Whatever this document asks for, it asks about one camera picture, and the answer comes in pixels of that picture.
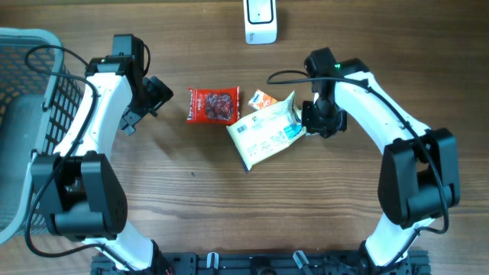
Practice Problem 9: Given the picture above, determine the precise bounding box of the red snack bag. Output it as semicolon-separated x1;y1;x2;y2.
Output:
186;86;240;125

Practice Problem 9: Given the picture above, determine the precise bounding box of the orange small box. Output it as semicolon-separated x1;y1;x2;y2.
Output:
248;89;277;110

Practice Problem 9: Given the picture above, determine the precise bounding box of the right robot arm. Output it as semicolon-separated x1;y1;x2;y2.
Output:
302;48;460;273

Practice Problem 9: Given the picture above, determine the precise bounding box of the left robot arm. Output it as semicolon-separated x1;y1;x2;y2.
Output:
24;50;173;274

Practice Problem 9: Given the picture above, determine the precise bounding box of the white barcode scanner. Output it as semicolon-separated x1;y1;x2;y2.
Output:
243;0;278;45

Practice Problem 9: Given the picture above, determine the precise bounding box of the grey plastic mesh basket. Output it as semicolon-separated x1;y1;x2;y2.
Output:
1;27;83;243

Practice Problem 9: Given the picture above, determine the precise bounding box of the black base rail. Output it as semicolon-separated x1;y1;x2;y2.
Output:
90;251;432;275

